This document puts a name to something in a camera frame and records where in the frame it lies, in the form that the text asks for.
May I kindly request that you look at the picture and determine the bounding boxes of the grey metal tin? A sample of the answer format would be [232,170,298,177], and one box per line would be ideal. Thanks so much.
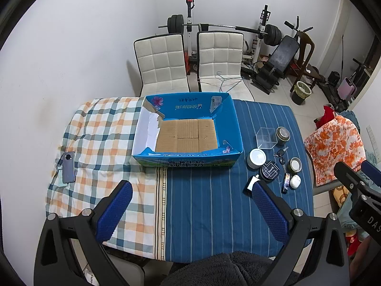
[276,127,291,146]

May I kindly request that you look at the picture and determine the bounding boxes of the clear plastic cube box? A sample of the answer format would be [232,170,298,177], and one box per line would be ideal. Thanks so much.
[255,127,278,150]

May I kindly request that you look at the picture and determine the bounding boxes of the orange floral cushion chair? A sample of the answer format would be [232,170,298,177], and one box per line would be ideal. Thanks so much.
[304,115,366,195]

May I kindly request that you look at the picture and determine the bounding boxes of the white earbuds case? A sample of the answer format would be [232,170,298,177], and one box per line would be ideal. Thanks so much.
[289,174,301,190]

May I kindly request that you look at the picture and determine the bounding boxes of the dark blue lighter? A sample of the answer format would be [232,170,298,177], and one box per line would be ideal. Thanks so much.
[281,172,291,194]

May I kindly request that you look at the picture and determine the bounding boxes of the red cloth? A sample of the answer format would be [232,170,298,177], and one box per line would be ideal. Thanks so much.
[314,104,336,129]

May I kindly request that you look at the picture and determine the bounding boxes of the blue smartphone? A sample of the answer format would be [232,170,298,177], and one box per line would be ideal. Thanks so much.
[62,152,75,183]

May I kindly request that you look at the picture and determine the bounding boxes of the black car keys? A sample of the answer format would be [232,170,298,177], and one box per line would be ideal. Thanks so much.
[275,147,288,165]

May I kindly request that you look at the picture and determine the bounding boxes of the black round patterned case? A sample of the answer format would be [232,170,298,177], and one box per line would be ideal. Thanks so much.
[260,160,280,182]

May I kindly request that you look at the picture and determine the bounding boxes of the pink small suitcase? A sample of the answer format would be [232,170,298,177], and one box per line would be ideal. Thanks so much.
[338,77,356,101]

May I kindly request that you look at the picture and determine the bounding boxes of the checked orange green cloth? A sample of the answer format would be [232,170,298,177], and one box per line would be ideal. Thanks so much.
[45,97,167,260]

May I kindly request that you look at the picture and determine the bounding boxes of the brown wooden chair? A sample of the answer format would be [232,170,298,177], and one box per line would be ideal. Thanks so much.
[284,16,315,87]

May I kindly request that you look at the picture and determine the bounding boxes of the blue striped tablecloth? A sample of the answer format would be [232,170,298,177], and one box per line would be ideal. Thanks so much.
[163,100,314,263]

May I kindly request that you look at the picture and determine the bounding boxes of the black weight bench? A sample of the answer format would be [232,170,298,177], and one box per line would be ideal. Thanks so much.
[252,36,299,95]

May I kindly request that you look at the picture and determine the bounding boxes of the blue cardboard box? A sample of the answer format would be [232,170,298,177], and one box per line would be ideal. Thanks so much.
[132,92,243,167]

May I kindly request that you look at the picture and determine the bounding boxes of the right white padded chair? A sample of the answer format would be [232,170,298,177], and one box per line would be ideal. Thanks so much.
[197,31,254,101]

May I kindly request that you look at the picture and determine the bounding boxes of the white padded chair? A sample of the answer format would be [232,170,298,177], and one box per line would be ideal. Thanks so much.
[197,31,254,101]
[134,34,189,97]

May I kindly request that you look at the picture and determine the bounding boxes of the left white padded chair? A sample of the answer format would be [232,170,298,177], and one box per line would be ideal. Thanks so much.
[134,34,189,97]

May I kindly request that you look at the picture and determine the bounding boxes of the barbell with black weights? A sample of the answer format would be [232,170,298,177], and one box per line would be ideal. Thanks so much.
[158,14,282,46]

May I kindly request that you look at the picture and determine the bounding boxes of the white barbell rack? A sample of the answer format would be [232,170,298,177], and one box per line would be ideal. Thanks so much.
[185,0,197,75]

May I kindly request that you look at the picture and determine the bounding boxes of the white wire hangers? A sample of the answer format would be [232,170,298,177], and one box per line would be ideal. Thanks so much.
[198,71,242,93]

